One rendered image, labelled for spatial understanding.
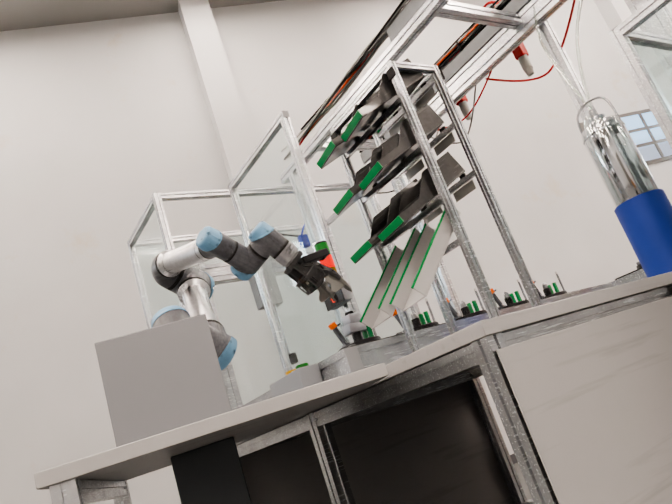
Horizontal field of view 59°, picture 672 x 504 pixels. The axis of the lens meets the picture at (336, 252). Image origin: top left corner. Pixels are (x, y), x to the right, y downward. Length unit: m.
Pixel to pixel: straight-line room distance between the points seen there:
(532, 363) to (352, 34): 6.29
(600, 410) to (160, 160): 5.24
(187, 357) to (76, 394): 3.89
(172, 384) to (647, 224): 1.47
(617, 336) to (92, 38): 6.17
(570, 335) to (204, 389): 0.89
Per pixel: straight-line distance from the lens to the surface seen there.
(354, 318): 1.91
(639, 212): 2.09
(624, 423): 1.40
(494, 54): 2.82
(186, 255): 1.97
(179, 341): 1.63
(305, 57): 6.93
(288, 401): 1.25
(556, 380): 1.28
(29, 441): 5.50
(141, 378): 1.62
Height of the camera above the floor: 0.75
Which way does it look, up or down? 16 degrees up
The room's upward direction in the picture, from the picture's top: 19 degrees counter-clockwise
